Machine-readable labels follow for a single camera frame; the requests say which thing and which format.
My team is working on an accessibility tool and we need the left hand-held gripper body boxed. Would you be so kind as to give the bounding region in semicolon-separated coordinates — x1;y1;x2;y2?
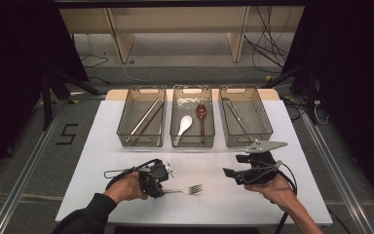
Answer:
138;160;176;189

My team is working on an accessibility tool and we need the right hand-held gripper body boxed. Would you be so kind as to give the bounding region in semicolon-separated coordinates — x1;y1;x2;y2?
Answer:
237;139;288;186

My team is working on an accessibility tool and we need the metal fork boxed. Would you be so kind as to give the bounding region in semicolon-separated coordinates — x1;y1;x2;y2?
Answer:
162;183;205;196

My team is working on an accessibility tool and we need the clear grey plastic bin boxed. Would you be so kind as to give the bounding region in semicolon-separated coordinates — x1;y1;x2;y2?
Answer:
169;84;216;148
116;85;168;148
217;85;275;148

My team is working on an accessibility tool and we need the brown chopstick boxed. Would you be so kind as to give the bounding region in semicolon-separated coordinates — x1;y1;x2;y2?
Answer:
130;100;165;143
132;105;166;144

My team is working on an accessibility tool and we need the white spoon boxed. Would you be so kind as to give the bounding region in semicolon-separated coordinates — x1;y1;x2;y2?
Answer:
172;114;194;147

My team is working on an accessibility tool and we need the brown spoon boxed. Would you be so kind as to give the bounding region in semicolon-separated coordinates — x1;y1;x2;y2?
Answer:
196;102;208;143

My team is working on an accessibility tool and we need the person's left hand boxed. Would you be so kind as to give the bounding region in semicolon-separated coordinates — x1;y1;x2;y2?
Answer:
102;171;149;205

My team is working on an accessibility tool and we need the person's right hand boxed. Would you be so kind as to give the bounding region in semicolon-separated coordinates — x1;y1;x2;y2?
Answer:
244;175;299;213

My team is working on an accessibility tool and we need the white table sheet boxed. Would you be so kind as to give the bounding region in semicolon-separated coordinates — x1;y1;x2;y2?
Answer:
55;98;334;227

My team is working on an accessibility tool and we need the black metal stand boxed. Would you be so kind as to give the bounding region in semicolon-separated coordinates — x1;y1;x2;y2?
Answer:
40;69;101;131
261;64;319;126

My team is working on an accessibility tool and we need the dark curtain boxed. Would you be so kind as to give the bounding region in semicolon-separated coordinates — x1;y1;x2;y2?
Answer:
281;0;374;209
0;0;90;189

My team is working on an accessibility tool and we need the light wooden desk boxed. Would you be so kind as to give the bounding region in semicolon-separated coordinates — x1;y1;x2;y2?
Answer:
57;6;306;64

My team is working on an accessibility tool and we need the right hand-held gripper cable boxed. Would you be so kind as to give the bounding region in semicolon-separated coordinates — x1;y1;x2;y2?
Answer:
240;160;299;234

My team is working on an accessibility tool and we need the aluminium floor rail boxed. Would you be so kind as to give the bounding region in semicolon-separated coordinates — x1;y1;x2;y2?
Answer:
0;97;70;234
300;111;374;234

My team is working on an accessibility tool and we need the white floor cable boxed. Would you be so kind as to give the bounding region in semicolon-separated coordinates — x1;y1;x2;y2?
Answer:
108;48;150;84

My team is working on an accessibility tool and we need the bundle of black cables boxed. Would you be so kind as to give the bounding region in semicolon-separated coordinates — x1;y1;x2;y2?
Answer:
243;6;290;75

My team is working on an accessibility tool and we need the black floor cable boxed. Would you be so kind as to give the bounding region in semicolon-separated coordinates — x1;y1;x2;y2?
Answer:
79;53;110;69

